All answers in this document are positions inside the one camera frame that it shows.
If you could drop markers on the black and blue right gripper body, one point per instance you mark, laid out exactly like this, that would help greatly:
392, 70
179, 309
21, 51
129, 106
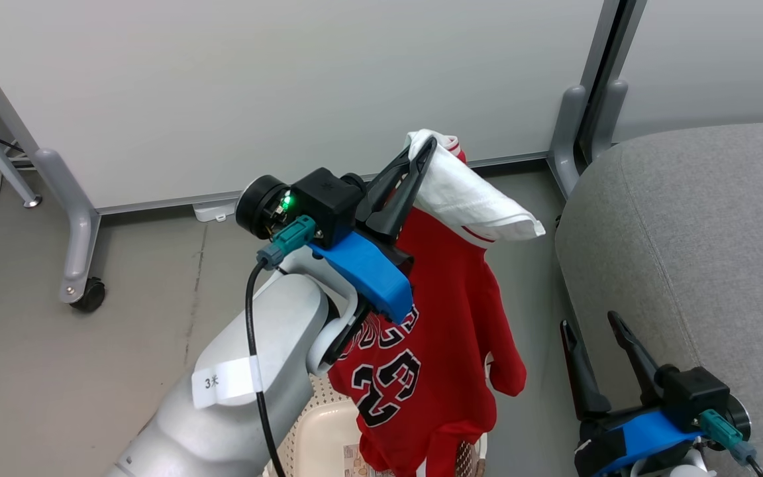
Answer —
693, 394

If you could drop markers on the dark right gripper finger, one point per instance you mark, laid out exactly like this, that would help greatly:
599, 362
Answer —
583, 377
636, 361

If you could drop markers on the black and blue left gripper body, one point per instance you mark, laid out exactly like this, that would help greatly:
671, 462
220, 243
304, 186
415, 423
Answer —
328, 202

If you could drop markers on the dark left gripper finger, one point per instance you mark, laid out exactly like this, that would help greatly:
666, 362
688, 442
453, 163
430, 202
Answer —
408, 192
381, 189

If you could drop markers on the red basketball jersey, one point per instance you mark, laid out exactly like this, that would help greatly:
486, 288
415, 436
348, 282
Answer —
448, 298

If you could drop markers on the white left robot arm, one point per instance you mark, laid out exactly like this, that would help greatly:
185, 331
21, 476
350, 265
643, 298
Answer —
275, 318

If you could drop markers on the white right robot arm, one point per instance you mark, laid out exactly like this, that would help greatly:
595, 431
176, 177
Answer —
689, 472

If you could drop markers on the cream perforated laundry basket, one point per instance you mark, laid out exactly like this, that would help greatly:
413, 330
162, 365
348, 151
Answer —
318, 430

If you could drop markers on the large white partition panel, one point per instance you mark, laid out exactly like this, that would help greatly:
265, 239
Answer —
255, 86

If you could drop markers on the grey fabric sofa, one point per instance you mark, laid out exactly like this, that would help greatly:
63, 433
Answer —
699, 232

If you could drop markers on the white tape label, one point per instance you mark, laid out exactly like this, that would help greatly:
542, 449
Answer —
226, 382

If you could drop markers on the paper label sticker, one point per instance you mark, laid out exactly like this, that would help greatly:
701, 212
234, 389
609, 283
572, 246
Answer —
357, 464

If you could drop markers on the grey partition leg with caster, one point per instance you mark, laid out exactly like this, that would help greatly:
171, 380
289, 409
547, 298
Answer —
80, 225

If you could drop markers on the black caster wheel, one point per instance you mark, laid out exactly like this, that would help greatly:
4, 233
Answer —
90, 296

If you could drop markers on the narrow white partition panel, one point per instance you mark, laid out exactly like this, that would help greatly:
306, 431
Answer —
719, 59

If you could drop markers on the grey partition post foot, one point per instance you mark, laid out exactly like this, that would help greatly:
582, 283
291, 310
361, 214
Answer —
610, 112
567, 132

